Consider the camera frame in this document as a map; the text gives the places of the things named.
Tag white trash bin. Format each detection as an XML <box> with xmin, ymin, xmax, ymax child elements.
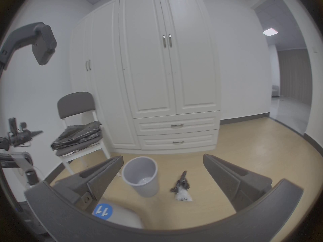
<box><xmin>122</xmin><ymin>156</ymin><xmax>160</xmax><ymax>197</ymax></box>

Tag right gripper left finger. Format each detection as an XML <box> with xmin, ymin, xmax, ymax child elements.
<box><xmin>54</xmin><ymin>156</ymin><xmax>124</xmax><ymax>214</ymax></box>

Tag white chair grey cushions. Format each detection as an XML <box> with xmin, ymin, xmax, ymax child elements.
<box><xmin>50</xmin><ymin>92</ymin><xmax>111</xmax><ymax>174</ymax></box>

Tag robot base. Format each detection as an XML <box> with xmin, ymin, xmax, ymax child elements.
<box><xmin>92</xmin><ymin>198</ymin><xmax>145</xmax><ymax>229</ymax></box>

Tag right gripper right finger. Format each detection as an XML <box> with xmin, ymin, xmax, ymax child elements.
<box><xmin>203</xmin><ymin>154</ymin><xmax>273</xmax><ymax>212</ymax></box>

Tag white wardrobe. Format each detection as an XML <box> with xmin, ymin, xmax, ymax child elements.
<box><xmin>69</xmin><ymin>0</ymin><xmax>222</xmax><ymax>154</ymax></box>

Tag pale curtain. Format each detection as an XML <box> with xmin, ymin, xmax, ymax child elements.
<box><xmin>278</xmin><ymin>49</ymin><xmax>313</xmax><ymax>106</ymax></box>

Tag black plastic bag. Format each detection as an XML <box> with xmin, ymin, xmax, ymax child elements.
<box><xmin>51</xmin><ymin>121</ymin><xmax>102</xmax><ymax>151</ymax></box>

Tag white printed wrapper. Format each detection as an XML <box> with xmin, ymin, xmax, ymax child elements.
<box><xmin>174</xmin><ymin>188</ymin><xmax>193</xmax><ymax>202</ymax></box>

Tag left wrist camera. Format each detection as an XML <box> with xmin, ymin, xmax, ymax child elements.
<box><xmin>8</xmin><ymin>117</ymin><xmax>28</xmax><ymax>135</ymax></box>

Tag crumpled black plastic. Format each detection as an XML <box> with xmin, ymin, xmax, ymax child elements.
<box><xmin>170</xmin><ymin>170</ymin><xmax>191</xmax><ymax>193</ymax></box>

